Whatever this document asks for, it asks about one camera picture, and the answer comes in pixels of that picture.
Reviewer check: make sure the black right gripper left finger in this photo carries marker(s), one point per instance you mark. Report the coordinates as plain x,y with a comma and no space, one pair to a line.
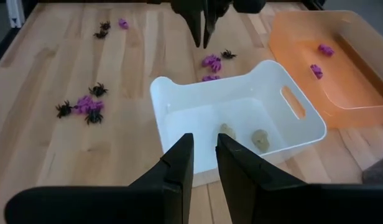
177,174

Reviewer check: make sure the orange translucent plastic bin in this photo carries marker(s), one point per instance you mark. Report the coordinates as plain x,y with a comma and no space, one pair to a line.
350,87

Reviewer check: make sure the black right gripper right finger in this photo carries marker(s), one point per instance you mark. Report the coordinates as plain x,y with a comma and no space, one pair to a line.
238,174

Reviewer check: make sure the white metal frame bracket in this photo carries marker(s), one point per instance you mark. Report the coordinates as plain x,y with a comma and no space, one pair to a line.
15,14

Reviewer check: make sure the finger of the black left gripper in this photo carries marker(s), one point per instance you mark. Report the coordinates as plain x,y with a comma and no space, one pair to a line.
210,21
194,21

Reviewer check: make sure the purple plastic decoration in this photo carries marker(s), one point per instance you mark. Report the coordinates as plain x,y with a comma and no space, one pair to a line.
85,100
211,63
325,49
92,109
316,71
123,23
210,78

